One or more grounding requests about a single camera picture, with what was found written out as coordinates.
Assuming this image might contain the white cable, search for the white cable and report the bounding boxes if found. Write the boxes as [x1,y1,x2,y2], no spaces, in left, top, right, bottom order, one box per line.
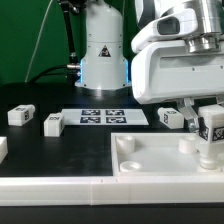
[24,0,54,83]

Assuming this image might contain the white square tabletop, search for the white square tabletop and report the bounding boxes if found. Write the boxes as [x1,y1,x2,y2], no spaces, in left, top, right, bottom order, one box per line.
[110,132,224,178]

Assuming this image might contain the black cable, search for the black cable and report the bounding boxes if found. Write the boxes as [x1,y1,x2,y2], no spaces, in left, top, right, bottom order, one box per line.
[25,63,82,84]

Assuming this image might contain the white sheet with AprilTags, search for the white sheet with AprilTags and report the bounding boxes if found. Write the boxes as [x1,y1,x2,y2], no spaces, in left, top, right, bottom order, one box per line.
[62,109,148,125]

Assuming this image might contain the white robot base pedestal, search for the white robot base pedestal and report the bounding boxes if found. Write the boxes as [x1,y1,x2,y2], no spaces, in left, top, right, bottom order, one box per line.
[75,0,130,95]

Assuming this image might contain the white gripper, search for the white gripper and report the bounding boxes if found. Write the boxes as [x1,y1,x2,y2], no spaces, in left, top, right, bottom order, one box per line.
[131,40,224,133]

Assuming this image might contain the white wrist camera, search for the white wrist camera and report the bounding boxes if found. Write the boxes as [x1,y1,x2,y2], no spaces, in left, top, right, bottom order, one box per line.
[131,8,198,53]

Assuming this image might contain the white obstacle fence wall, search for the white obstacle fence wall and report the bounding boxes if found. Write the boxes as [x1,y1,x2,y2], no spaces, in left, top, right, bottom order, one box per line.
[0,136,224,206]

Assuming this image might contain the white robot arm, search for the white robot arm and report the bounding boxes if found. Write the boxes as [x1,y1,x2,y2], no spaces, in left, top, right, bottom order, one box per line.
[131,0,224,132]

